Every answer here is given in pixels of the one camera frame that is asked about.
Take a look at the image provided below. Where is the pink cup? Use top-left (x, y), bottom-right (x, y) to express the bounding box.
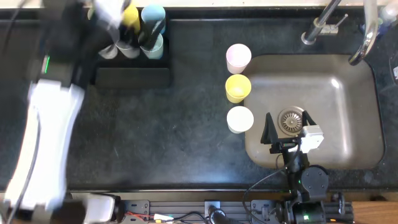
top-left (226, 43), bottom-right (252, 75)

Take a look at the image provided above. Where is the black cable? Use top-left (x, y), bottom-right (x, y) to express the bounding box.
top-left (6, 119), bottom-right (43, 223)
top-left (241, 141), bottom-right (302, 223)

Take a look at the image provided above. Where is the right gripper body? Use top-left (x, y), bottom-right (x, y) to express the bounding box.
top-left (269, 137), bottom-right (301, 155)

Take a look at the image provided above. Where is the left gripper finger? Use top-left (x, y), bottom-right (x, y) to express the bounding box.
top-left (138, 19), bottom-right (165, 49)
top-left (119, 26), bottom-right (140, 49)

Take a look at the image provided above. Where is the steel tap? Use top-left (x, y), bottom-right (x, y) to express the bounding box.
top-left (300, 0), bottom-right (381, 67)

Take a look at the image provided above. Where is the blue soap bottle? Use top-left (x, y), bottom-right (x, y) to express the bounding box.
top-left (360, 0), bottom-right (398, 37)

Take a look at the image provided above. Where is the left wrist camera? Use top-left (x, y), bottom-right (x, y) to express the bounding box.
top-left (93, 0), bottom-right (126, 29)

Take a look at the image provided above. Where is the mounting rail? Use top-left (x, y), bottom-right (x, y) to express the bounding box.
top-left (119, 192), bottom-right (355, 224)

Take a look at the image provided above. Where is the white cup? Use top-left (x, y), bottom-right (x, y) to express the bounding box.
top-left (98, 43), bottom-right (119, 60)
top-left (226, 106), bottom-right (254, 134)

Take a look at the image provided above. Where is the grey cup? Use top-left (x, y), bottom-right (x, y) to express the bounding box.
top-left (114, 40), bottom-right (141, 59)

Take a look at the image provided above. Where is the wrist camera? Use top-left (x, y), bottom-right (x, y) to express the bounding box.
top-left (93, 0), bottom-right (126, 29)
top-left (287, 124), bottom-right (325, 154)

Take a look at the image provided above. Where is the yellow cup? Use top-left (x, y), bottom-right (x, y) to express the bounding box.
top-left (123, 2), bottom-right (141, 34)
top-left (224, 73), bottom-right (252, 104)

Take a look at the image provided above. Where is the steel sink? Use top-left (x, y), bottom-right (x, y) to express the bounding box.
top-left (243, 54), bottom-right (386, 170)

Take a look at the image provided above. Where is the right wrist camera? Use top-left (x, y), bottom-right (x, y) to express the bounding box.
top-left (287, 124), bottom-right (325, 154)

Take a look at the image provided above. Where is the black tray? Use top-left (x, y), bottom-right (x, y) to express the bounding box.
top-left (90, 9), bottom-right (171, 88)

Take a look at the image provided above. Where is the blue cup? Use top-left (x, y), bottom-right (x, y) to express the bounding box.
top-left (141, 4), bottom-right (167, 35)

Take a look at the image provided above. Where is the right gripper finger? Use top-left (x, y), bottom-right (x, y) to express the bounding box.
top-left (301, 110), bottom-right (317, 128)
top-left (260, 112), bottom-right (279, 146)

